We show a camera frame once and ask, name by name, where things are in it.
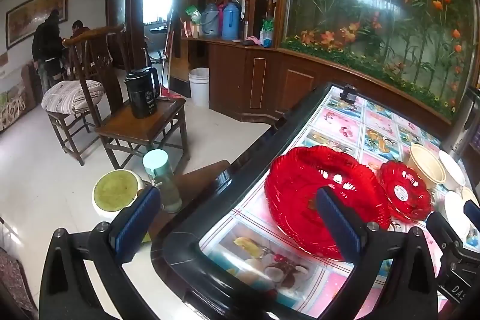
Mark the small black device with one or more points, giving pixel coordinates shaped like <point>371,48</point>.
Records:
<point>348,94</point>

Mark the small red plastic plate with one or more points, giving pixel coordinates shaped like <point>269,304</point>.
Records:
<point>416,207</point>

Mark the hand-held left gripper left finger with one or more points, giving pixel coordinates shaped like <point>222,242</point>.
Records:
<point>137,218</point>

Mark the green bottle pack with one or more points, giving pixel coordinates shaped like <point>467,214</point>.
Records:
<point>267,35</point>

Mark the black-framed table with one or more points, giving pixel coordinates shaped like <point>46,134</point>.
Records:
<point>210,207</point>

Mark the pink cloth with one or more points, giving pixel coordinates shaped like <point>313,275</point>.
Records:
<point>252,41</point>

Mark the printed fruit tablecloth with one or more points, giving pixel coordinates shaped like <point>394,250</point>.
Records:
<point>337,125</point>

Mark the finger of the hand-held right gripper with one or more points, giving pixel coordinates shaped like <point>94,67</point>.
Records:
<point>440,226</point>
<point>471,213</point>

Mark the large red plastic plate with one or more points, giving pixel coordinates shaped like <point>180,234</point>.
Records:
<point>292,188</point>

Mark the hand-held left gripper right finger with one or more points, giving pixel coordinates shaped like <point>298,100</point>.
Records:
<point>335,222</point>

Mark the striped seat cushion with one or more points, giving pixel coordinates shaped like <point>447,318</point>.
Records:
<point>71,95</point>

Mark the red and white carton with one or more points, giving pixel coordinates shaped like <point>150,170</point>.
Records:
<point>189,30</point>

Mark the wooden armchair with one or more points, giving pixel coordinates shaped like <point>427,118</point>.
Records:
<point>150,125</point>

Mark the white stool with green top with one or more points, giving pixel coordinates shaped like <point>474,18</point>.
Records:
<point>112,188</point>

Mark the dark patterned cloth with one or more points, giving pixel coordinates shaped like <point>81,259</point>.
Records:
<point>13,286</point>

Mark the low brown wooden stool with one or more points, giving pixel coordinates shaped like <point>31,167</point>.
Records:
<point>195,181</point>

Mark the water bottle with mint cap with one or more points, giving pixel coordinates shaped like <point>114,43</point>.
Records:
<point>165,188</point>

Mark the blue thermos jug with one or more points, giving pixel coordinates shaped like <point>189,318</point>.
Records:
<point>230,22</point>

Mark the grey thermos jug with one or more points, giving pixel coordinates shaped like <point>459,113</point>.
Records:
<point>210,22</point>

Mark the white foam bowl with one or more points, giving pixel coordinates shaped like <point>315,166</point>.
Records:
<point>455,211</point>
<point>452,170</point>

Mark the green plastic bag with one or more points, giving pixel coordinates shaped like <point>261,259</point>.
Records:
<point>194,14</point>

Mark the wooden chair with cushion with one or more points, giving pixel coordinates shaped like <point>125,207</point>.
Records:
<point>65,132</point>

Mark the white plastic bucket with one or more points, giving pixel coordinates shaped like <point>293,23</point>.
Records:
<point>199,87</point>

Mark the stainless steel thermos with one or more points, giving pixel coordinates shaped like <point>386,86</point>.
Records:
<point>459,132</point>

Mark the wooden cabinet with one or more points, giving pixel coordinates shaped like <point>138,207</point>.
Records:
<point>232,80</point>

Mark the green plastic scoop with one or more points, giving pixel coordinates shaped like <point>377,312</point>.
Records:
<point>145,236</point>

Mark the patterned sofa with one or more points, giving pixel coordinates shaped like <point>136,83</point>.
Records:
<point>13,102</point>

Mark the framed wall painting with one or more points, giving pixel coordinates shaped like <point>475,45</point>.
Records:
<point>33,16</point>

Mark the black electric kettle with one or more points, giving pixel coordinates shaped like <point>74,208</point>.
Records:
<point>140,98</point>

